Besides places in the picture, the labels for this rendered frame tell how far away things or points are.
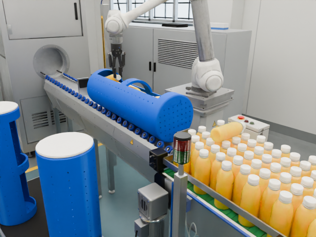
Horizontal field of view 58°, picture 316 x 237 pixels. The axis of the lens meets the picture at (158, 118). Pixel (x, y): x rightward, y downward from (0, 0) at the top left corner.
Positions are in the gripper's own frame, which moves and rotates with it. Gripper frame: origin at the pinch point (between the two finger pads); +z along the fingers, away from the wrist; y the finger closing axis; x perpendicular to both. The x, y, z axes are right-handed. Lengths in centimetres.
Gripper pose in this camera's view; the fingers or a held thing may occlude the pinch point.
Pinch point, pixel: (117, 72)
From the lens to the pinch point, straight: 204.2
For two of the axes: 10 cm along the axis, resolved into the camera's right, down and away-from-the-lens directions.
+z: 0.0, 9.3, 3.6
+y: -8.0, 2.1, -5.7
